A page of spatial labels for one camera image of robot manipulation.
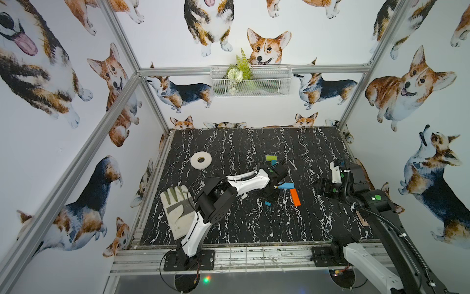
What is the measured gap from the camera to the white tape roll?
106 centimetres

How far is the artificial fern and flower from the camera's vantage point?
81 cm

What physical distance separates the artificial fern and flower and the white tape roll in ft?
1.37
